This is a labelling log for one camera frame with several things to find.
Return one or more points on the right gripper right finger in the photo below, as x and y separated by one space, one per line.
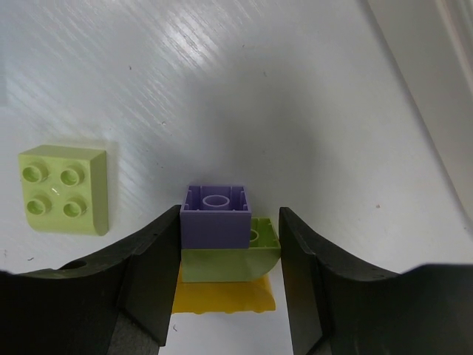
338 303

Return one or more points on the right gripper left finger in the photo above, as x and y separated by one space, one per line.
117 300

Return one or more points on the yellow curved lego brick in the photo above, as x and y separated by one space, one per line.
200 298

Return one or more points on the green curved brick of stack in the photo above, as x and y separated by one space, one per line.
234 264

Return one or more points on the purple brick of stack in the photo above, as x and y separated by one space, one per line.
214 217

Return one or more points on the light green lego brick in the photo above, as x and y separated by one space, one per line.
65 189

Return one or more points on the left white compartment tray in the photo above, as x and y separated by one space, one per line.
431 42

